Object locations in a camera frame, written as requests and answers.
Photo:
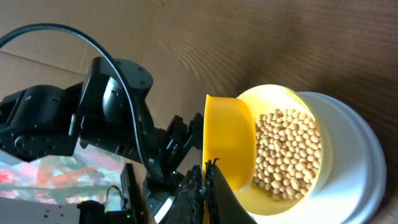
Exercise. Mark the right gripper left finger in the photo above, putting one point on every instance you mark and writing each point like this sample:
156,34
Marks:
188,206

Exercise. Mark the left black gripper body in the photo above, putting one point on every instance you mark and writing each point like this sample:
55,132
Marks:
166,150

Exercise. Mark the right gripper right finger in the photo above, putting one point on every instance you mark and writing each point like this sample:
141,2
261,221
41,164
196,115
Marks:
222,204

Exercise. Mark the yellow measuring scoop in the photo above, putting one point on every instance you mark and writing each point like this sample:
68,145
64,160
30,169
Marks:
229,136

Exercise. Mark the white digital kitchen scale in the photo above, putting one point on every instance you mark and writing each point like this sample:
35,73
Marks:
357,181

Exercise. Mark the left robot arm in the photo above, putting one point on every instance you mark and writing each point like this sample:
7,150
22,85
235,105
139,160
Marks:
46,120

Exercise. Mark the yellow plastic bowl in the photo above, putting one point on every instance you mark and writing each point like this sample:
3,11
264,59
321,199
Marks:
294,152

